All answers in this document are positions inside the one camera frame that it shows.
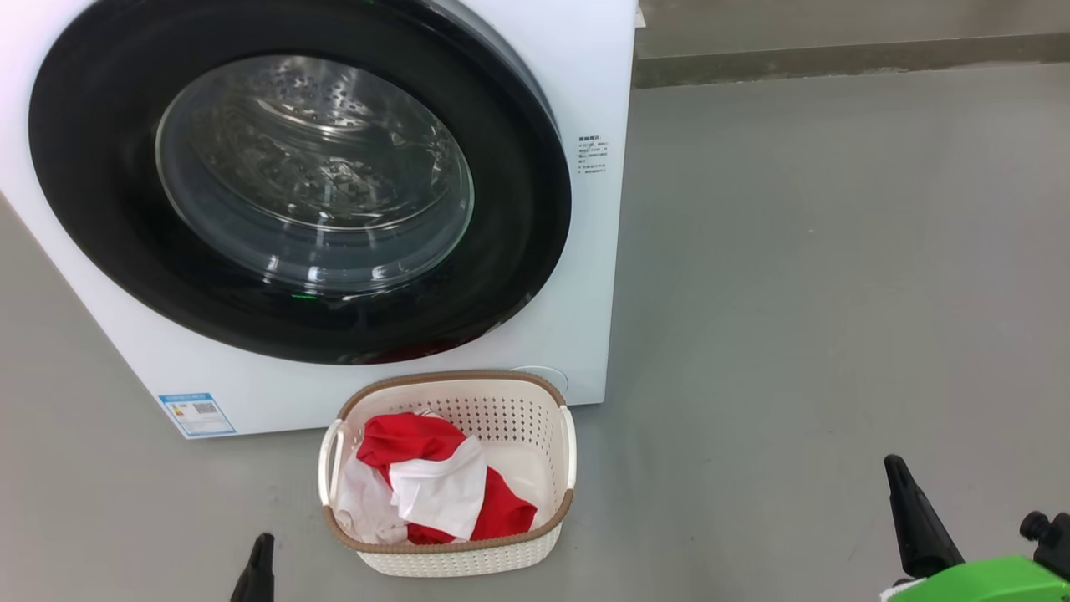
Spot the red and white garment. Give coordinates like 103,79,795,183
336,411,538,546

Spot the black round glass washer door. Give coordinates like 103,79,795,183
28,0,573,365

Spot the cream basket with brown rim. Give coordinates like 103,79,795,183
318,370,578,578

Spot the round white filter cover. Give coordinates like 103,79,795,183
510,365,569,394

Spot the grey baseboard strip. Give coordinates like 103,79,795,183
633,32,1070,89

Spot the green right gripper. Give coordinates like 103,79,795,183
882,454,1070,602

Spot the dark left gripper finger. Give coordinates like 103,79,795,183
230,533,276,602

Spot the white front-load washing machine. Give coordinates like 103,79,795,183
0,0,639,440

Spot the blue energy label sticker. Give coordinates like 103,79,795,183
159,391,237,437

